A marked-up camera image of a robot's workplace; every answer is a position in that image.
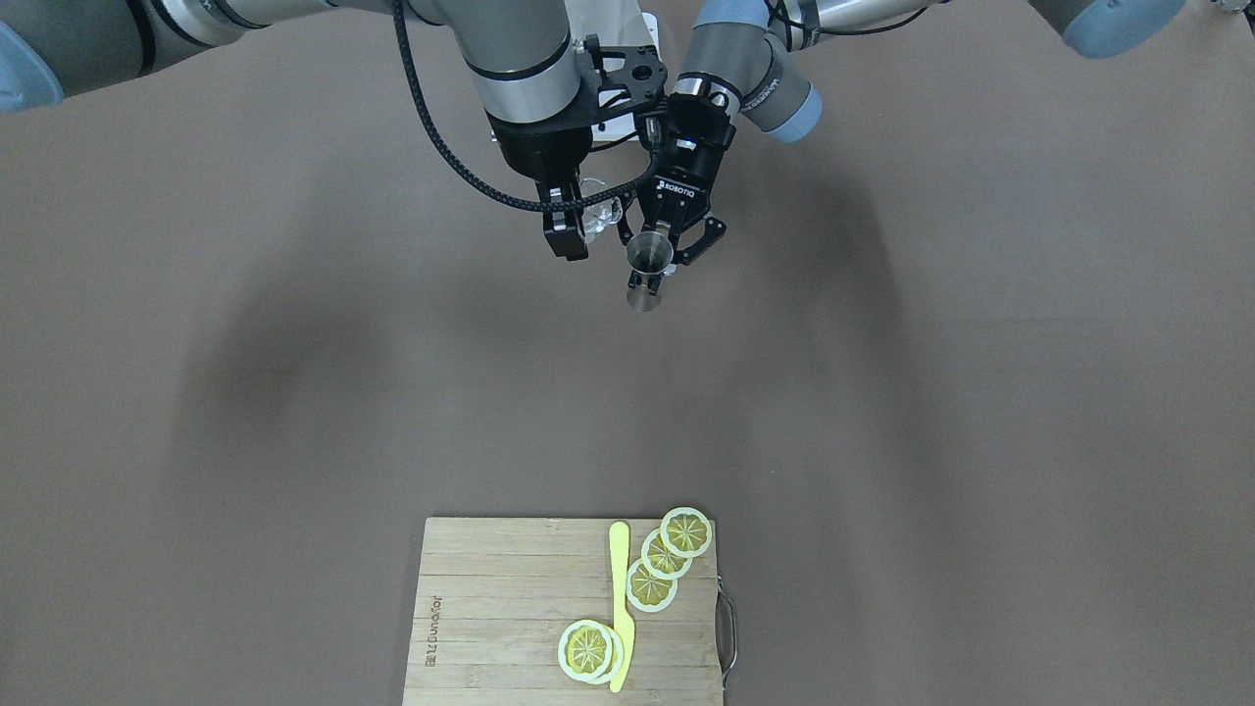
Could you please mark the clear glass measuring cup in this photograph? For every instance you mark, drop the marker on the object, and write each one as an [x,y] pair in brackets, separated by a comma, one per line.
[589,185]

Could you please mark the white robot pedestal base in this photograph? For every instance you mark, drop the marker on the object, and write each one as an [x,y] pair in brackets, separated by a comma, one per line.
[626,34]

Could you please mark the steel double jigger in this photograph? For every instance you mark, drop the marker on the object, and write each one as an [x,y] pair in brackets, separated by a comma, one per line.
[638,297]

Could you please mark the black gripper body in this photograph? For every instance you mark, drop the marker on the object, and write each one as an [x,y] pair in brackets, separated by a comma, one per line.
[537,150]
[679,176]

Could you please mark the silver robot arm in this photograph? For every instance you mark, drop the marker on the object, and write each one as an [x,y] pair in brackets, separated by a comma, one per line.
[541,90]
[1020,160]

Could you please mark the yellow plastic knife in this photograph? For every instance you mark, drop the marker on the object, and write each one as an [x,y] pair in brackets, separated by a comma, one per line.
[619,536]

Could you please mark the metal cutting board handle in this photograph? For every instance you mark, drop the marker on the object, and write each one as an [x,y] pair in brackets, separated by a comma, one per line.
[727,644]

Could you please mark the bamboo cutting board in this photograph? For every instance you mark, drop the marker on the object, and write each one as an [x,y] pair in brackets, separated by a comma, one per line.
[493,596]

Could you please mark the lemon slice top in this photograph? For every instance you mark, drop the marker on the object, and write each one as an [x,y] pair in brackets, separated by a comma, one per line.
[686,532]

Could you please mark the lemon slice bottom front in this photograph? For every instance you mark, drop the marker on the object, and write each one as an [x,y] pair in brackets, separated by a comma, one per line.
[589,652]

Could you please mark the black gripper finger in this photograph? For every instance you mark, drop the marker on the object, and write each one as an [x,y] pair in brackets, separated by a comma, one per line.
[713,232]
[655,252]
[564,231]
[609,214]

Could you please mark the lemon slice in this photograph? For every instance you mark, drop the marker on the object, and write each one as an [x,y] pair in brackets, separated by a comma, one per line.
[647,593]
[659,561]
[686,532]
[589,652]

